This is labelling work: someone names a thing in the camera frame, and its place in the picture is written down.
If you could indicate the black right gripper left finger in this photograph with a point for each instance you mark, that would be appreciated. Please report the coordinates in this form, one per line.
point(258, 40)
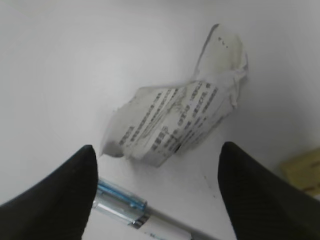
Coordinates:
point(56, 208)

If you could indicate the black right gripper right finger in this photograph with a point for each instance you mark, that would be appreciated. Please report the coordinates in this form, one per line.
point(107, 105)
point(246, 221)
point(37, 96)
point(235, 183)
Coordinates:
point(260, 205)

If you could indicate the blue grip mechanical pencil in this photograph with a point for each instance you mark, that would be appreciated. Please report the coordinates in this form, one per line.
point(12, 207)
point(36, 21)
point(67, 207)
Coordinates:
point(132, 210)

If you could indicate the white paper receipt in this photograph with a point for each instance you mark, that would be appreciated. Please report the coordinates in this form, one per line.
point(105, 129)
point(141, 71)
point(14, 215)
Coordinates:
point(159, 122)

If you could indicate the yellow eraser right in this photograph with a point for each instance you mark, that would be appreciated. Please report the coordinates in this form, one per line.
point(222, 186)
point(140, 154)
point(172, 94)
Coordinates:
point(303, 172)

